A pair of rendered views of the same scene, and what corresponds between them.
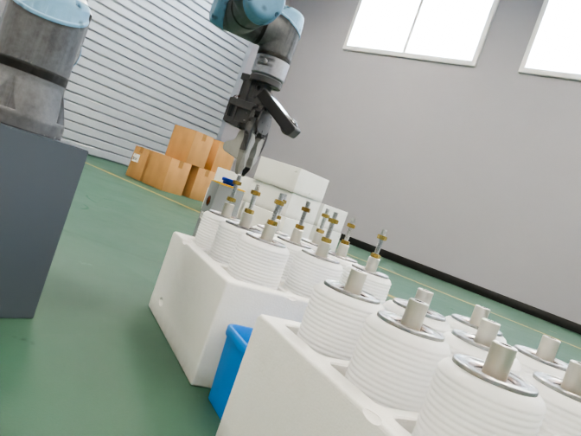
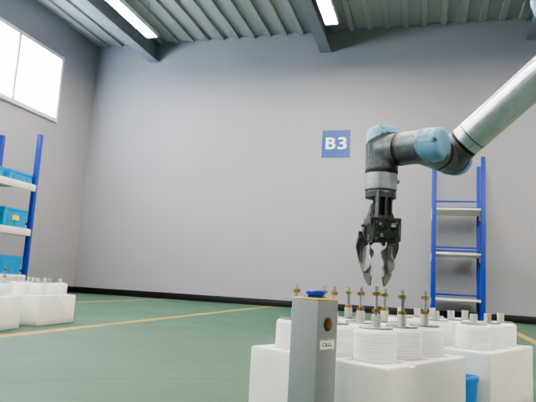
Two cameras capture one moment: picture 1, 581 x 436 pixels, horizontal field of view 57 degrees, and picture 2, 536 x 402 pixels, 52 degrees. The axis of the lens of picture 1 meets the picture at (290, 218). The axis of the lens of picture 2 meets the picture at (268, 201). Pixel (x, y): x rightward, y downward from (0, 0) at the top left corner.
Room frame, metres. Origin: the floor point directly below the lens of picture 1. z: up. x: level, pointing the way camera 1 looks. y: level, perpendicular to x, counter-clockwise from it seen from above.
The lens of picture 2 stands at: (1.85, 1.24, 0.34)
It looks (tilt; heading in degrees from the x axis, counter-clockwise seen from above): 8 degrees up; 250
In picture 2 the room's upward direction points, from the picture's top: 3 degrees clockwise
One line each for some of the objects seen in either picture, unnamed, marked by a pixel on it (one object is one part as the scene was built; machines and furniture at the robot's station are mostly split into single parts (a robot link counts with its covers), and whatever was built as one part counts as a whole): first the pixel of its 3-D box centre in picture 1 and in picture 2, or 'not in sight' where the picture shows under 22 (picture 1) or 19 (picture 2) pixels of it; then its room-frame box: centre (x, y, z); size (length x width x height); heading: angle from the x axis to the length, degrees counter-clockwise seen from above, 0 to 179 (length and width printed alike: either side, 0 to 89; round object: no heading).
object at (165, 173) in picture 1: (167, 173); not in sight; (4.88, 1.19, 0.15); 0.30 x 0.24 x 0.30; 52
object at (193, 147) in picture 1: (189, 146); not in sight; (5.00, 1.10, 0.45); 0.30 x 0.24 x 0.30; 55
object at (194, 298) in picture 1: (268, 315); (358, 388); (1.11, -0.02, 0.09); 0.39 x 0.39 x 0.18; 27
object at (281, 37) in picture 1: (280, 35); (383, 151); (1.17, 0.15, 0.66); 0.09 x 0.08 x 0.11; 114
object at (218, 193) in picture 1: (207, 245); (312, 376); (1.34, 0.17, 0.16); 0.07 x 0.07 x 0.31; 27
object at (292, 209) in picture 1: (283, 201); not in sight; (4.07, 0.09, 0.27); 0.39 x 0.39 x 0.18; 55
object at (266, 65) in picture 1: (269, 70); (382, 184); (1.17, 0.15, 0.58); 0.08 x 0.08 x 0.05
